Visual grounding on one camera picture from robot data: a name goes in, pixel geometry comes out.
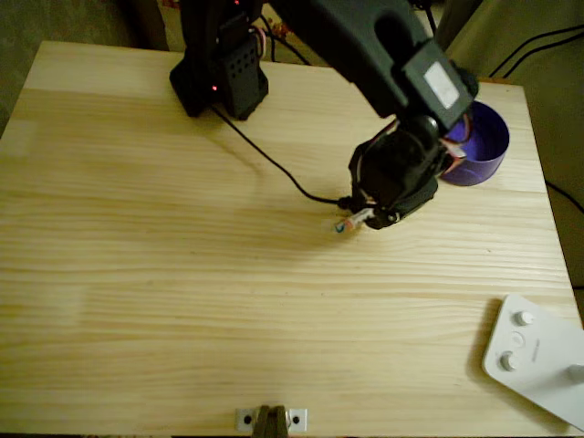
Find white candy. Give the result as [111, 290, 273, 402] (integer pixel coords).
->
[330, 207, 373, 235]

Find purple bowl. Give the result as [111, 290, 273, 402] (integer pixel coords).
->
[440, 100, 511, 187]

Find brown wooden furniture leg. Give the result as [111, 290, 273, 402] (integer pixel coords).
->
[435, 0, 485, 60]

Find white lamp base with knobs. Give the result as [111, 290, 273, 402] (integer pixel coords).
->
[482, 293, 584, 433]

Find thin black camera cable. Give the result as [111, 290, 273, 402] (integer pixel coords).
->
[212, 104, 355, 207]

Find black floor cable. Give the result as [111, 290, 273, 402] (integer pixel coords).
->
[501, 36, 584, 78]
[489, 25, 584, 78]
[545, 180, 584, 215]

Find silver metal bracket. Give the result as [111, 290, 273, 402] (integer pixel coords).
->
[235, 407, 308, 433]

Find black stand post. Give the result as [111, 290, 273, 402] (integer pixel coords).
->
[253, 404, 288, 438]

